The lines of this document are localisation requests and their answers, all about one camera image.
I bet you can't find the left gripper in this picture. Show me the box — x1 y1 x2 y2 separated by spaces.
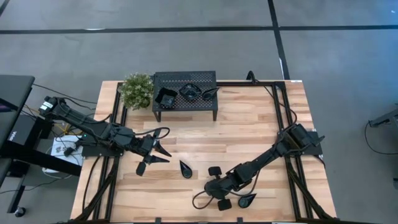
130 128 173 177

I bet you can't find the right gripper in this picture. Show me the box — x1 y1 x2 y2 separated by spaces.
203 166 233 212

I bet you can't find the black teardrop mini plate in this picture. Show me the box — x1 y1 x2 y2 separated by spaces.
179 160 193 180
238 193 257 209
201 87 220 101

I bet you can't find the black square mini plate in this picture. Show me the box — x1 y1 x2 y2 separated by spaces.
154 87 179 110

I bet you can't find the black rounded-square mini plate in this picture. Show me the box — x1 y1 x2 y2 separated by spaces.
178 83 203 103
178 83 203 102

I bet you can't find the green potted plant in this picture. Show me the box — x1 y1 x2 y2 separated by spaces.
117 72 155 111

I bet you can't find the black perforated metal shelf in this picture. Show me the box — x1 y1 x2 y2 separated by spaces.
151 70 218 123

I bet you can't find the white printed paper sheet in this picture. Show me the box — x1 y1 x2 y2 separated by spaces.
49 135 84 166

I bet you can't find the white power strip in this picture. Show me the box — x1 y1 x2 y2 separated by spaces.
41 166 72 180

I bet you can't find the black floor tape strip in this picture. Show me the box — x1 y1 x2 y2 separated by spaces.
0 25 398 35
267 0 290 80

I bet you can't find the black box with white lettering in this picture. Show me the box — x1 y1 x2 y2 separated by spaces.
7 114 38 147

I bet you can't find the black office desk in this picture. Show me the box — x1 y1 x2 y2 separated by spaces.
0 74 83 215

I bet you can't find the grey stand leg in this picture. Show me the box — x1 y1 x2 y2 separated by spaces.
368 107 398 128

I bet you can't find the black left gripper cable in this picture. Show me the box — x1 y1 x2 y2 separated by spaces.
132 126 171 140

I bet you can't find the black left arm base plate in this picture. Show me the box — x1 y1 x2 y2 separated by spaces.
81 143 125 158

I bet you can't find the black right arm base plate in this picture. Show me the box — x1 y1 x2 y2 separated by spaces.
279 131 326 156

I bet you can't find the black aluminium rig frame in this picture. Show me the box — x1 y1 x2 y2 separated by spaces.
70 80 338 224

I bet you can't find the black rig cable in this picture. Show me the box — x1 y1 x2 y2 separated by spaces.
252 79 299 130

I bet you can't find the black floor cable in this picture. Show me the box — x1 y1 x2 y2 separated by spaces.
32 83 98 105
363 123 398 160

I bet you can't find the black frame brace post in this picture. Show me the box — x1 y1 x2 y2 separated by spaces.
245 70 259 84

